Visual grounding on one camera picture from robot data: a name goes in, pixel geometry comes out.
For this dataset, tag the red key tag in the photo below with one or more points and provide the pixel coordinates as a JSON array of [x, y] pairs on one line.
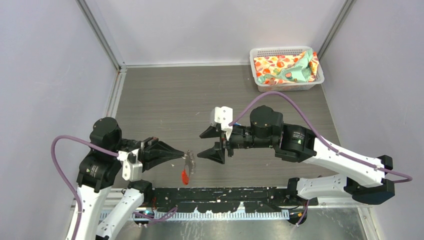
[[185, 177]]

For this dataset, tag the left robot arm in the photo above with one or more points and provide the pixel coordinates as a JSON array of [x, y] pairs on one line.
[[109, 155]]

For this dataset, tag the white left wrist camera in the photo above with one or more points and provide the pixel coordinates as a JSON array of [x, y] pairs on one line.
[[132, 167]]

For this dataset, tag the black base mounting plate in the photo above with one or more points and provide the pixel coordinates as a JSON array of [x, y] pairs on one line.
[[266, 199]]

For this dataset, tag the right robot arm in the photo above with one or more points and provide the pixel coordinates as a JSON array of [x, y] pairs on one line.
[[360, 177]]

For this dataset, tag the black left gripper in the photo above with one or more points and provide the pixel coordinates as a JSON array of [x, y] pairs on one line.
[[153, 151]]

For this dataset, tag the colourful patterned cloth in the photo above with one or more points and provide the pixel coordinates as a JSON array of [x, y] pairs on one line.
[[286, 69]]

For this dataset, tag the white plastic basket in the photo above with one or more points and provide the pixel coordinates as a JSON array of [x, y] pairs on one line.
[[264, 51]]

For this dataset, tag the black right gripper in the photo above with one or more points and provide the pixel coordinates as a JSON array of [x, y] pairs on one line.
[[216, 152]]

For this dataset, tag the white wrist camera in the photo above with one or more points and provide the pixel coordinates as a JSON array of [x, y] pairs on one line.
[[222, 116], [132, 167]]

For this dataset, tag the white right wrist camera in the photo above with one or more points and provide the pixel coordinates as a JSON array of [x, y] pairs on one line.
[[222, 116]]

